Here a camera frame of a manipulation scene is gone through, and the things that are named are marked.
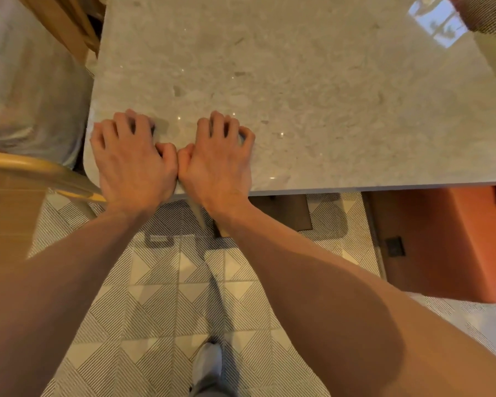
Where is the person's right hand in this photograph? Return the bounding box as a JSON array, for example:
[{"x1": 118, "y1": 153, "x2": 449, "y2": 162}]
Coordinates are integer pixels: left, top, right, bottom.
[{"x1": 177, "y1": 110, "x2": 256, "y2": 216}]

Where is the person's left hand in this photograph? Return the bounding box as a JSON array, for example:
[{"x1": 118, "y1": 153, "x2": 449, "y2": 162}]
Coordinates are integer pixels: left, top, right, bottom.
[{"x1": 90, "y1": 109, "x2": 179, "y2": 209}]

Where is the person's left forearm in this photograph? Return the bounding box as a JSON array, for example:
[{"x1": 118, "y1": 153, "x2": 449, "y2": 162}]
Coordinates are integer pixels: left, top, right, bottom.
[{"x1": 0, "y1": 197, "x2": 175, "y2": 397}]

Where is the person's right forearm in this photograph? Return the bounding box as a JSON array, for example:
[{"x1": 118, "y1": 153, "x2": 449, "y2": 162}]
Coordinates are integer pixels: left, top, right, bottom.
[{"x1": 203, "y1": 199, "x2": 496, "y2": 397}]

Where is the dark brown table base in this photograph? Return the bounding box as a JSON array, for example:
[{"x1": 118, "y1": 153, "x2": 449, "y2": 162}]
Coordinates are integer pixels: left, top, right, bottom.
[{"x1": 213, "y1": 194, "x2": 313, "y2": 238}]

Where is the grey seat cushion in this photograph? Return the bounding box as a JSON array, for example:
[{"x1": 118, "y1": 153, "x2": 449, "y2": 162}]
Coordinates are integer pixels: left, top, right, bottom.
[{"x1": 0, "y1": 0, "x2": 94, "y2": 170}]

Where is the light wooden chair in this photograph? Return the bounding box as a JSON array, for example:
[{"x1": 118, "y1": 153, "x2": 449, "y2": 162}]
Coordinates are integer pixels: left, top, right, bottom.
[{"x1": 0, "y1": 149, "x2": 108, "y2": 265}]

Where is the wooden chair back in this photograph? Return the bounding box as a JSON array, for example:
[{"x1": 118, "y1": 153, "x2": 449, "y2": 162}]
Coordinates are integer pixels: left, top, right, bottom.
[{"x1": 16, "y1": 0, "x2": 108, "y2": 66}]

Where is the grey shoe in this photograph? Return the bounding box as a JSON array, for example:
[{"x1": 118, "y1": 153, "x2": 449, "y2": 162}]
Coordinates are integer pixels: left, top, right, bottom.
[{"x1": 189, "y1": 341, "x2": 237, "y2": 397}]

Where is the orange upholstered stool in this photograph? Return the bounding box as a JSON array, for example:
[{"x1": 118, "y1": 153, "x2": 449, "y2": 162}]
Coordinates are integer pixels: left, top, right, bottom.
[{"x1": 363, "y1": 185, "x2": 496, "y2": 304}]

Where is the striped woven fabric cushion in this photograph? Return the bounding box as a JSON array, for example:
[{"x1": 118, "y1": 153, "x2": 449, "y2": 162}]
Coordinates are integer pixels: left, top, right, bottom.
[{"x1": 443, "y1": 0, "x2": 496, "y2": 38}]

